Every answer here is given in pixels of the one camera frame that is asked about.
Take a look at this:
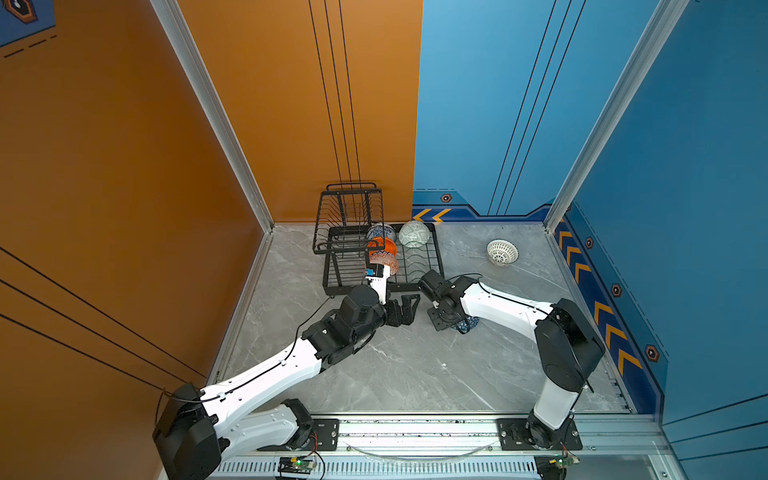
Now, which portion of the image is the red geometric pattern bowl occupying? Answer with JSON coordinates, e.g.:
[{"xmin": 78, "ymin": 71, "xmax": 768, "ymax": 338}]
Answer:
[{"xmin": 369, "ymin": 250, "xmax": 399, "ymax": 276}]

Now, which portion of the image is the orange plastic bowl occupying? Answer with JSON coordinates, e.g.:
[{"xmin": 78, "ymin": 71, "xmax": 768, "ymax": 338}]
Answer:
[{"xmin": 367, "ymin": 237, "xmax": 397, "ymax": 255}]

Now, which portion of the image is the white lattice pattern bowl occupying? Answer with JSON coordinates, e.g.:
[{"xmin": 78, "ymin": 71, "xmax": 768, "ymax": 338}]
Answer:
[{"xmin": 486, "ymin": 239, "xmax": 519, "ymax": 266}]

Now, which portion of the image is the green geometric pattern bowl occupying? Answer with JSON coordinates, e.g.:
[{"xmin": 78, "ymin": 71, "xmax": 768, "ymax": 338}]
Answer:
[{"xmin": 398, "ymin": 220, "xmax": 431, "ymax": 249}]

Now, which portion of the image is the blue floral white bowl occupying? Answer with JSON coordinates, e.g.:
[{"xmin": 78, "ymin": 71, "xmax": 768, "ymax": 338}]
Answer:
[{"xmin": 366, "ymin": 223, "xmax": 397, "ymax": 242}]

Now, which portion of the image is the black wire dish rack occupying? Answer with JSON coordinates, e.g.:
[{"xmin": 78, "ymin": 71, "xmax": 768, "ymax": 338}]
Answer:
[{"xmin": 312, "ymin": 181, "xmax": 444, "ymax": 296}]

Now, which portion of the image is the blue dotted pattern bowl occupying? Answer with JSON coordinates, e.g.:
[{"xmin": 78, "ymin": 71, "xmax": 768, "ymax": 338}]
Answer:
[{"xmin": 452, "ymin": 317, "xmax": 480, "ymax": 335}]

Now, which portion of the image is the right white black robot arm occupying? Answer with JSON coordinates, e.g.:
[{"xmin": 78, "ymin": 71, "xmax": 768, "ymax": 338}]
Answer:
[{"xmin": 418, "ymin": 270, "xmax": 606, "ymax": 450}]

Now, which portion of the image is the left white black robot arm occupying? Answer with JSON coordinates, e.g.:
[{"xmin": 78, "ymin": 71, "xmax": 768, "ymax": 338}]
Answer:
[{"xmin": 152, "ymin": 285, "xmax": 421, "ymax": 479}]

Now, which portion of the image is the left green circuit board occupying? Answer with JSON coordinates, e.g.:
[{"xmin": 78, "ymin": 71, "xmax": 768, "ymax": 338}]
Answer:
[{"xmin": 276, "ymin": 456, "xmax": 317, "ymax": 479}]

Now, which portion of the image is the green circuit board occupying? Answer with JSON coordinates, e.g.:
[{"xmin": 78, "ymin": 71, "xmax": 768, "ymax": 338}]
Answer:
[
  {"xmin": 534, "ymin": 453, "xmax": 581, "ymax": 480},
  {"xmin": 276, "ymin": 456, "xmax": 317, "ymax": 479}
]

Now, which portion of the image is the right green circuit board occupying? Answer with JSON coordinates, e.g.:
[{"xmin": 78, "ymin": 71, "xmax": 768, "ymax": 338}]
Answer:
[{"xmin": 534, "ymin": 453, "xmax": 581, "ymax": 480}]

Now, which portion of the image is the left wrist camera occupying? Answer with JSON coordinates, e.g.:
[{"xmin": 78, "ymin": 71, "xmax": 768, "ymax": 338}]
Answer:
[{"xmin": 365, "ymin": 264, "xmax": 391, "ymax": 305}]

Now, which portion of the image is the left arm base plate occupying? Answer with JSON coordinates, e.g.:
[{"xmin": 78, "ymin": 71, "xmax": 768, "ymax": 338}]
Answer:
[{"xmin": 286, "ymin": 418, "xmax": 340, "ymax": 452}]

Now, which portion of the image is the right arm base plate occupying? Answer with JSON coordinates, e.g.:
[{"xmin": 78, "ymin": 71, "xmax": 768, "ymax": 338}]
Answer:
[{"xmin": 495, "ymin": 417, "xmax": 583, "ymax": 451}]

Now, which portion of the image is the aluminium front rail frame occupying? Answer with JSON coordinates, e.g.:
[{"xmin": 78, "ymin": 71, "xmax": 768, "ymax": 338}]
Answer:
[{"xmin": 205, "ymin": 414, "xmax": 684, "ymax": 479}]

